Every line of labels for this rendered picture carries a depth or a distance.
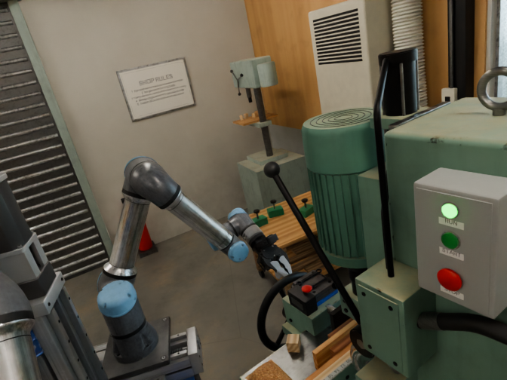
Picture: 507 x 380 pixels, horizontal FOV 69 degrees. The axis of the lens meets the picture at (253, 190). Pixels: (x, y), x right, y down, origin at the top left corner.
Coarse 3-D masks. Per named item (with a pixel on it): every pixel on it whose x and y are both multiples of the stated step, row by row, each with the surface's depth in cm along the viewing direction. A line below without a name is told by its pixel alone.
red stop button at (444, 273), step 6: (444, 270) 46; (450, 270) 45; (438, 276) 47; (444, 276) 46; (450, 276) 45; (456, 276) 45; (444, 282) 46; (450, 282) 45; (456, 282) 45; (450, 288) 46; (456, 288) 45
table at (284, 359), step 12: (288, 324) 114; (300, 336) 104; (312, 336) 103; (324, 336) 102; (300, 348) 100; (312, 348) 99; (264, 360) 99; (276, 360) 98; (288, 360) 97; (300, 360) 96; (312, 360) 96; (288, 372) 94; (300, 372) 93; (312, 372) 92
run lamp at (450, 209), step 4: (444, 204) 43; (448, 204) 42; (452, 204) 42; (444, 208) 43; (448, 208) 42; (452, 208) 42; (456, 208) 42; (444, 212) 43; (448, 212) 43; (452, 212) 42; (456, 212) 42; (448, 216) 43; (452, 216) 42; (456, 216) 42
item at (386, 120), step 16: (416, 48) 59; (400, 64) 58; (416, 64) 60; (400, 80) 59; (416, 80) 61; (384, 96) 63; (400, 96) 60; (416, 96) 61; (384, 112) 64; (400, 112) 61; (416, 112) 61; (384, 128) 63
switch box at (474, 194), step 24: (432, 192) 44; (456, 192) 42; (480, 192) 40; (504, 192) 39; (432, 216) 45; (480, 216) 40; (504, 216) 40; (432, 240) 47; (480, 240) 41; (504, 240) 41; (432, 264) 48; (456, 264) 45; (480, 264) 42; (504, 264) 42; (432, 288) 49; (480, 288) 44; (504, 288) 43; (480, 312) 45
